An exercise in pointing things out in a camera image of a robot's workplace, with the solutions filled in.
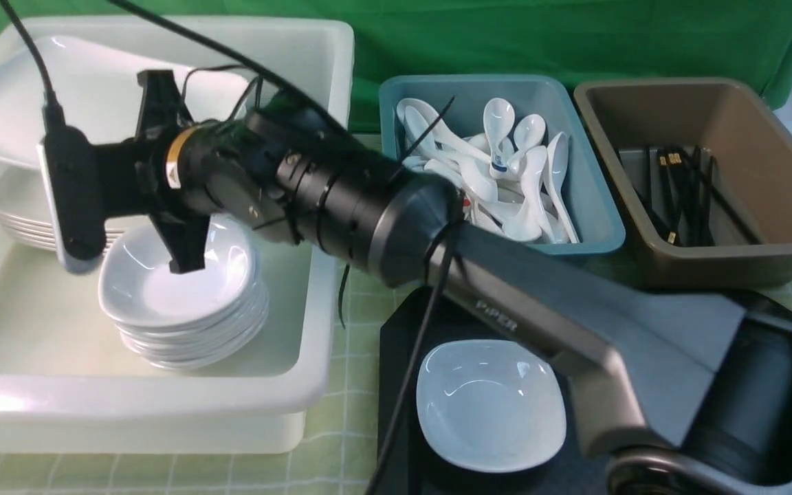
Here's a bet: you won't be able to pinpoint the stack of white plates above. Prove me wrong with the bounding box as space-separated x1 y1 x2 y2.
0 165 125 252

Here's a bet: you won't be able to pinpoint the stack of small white bowls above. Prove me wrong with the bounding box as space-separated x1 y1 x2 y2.
98 215 270 370

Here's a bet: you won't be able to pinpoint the white plate in tub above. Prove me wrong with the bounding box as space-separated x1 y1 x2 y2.
0 36 248 169

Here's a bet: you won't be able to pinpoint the green backdrop cloth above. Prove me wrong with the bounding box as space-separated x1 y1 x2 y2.
0 0 792 135

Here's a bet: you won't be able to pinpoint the black cable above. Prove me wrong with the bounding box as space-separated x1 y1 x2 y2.
0 0 462 495

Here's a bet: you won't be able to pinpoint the large white plastic tub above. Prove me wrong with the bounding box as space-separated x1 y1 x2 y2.
0 15 355 454

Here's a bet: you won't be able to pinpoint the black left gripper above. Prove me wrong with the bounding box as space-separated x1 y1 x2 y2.
97 69 214 274

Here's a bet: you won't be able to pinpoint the black chopsticks in bin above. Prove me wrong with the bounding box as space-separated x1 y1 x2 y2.
618 145 762 248

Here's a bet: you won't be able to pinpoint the teal plastic spoon bin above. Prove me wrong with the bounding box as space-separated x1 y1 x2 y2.
378 74 626 258

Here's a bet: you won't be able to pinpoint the small white square bowl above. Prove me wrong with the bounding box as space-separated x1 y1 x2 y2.
416 339 568 474

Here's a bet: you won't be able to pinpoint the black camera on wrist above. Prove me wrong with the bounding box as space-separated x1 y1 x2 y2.
37 100 107 275

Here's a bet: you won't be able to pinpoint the pile of white spoons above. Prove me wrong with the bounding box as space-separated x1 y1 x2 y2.
396 98 580 244

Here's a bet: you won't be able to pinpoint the black serving tray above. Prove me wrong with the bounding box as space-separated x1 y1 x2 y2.
375 285 792 495

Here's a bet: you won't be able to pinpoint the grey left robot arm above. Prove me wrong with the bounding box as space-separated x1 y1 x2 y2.
95 70 792 494

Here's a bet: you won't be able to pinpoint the brown plastic chopstick bin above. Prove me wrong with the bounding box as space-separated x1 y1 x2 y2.
574 78 792 289

